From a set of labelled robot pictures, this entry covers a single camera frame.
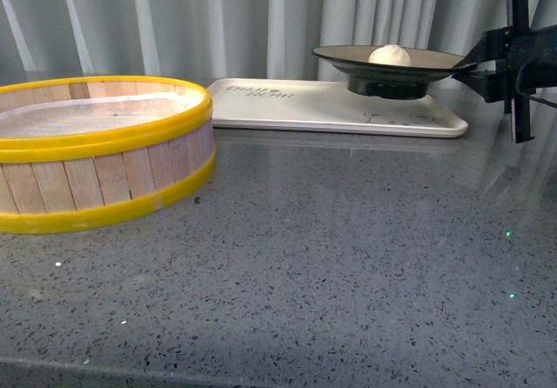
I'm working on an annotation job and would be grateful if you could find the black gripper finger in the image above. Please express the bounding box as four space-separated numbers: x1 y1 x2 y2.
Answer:
453 37 507 71
453 70 506 101

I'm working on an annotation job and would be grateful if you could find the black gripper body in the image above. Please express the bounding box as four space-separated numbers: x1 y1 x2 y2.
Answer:
492 0 556 144

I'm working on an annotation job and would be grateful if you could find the white steamed bun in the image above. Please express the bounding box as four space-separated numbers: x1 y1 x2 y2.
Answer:
368 44 412 67

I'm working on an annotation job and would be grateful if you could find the black rimmed beige plate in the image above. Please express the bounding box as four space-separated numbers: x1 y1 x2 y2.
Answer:
312 45 464 100

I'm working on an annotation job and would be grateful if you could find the white rectangular tray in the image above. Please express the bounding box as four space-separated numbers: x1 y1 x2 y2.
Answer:
208 78 468 138

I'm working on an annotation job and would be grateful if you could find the grey pleated curtain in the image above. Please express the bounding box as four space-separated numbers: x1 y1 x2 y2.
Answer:
0 0 557 84

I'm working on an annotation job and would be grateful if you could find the white steamer liner cloth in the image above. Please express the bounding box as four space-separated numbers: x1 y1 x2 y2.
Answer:
1 92 199 138

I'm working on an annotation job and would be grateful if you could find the yellow rimmed wooden steamer basket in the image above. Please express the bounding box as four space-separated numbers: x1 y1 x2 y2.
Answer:
1 76 216 234

